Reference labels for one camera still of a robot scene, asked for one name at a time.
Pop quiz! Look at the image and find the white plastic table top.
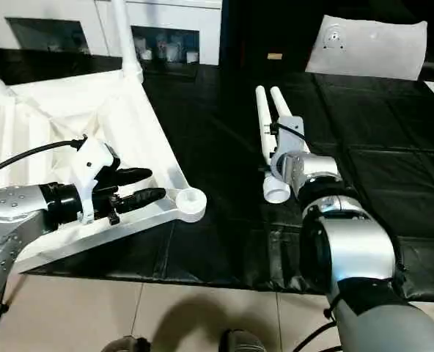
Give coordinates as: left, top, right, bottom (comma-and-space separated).
0, 69, 207, 274

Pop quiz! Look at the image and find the white board with round fitting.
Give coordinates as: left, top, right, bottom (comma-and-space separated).
304, 14, 429, 81

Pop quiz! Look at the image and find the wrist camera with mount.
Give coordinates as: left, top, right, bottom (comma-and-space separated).
73, 136, 122, 224
269, 115, 306, 181

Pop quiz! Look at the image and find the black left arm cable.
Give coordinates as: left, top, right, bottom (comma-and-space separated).
0, 137, 90, 181

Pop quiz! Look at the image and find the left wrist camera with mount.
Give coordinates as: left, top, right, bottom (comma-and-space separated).
73, 136, 122, 224

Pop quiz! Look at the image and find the black work mat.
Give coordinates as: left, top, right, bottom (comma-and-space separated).
0, 45, 434, 304

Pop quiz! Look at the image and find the dark cabinet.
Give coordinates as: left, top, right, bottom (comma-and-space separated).
220, 0, 326, 73

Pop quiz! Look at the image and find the white glass-door cabinet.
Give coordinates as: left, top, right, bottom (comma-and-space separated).
0, 0, 224, 66

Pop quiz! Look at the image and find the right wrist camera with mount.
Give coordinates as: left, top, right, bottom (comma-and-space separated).
269, 115, 306, 181

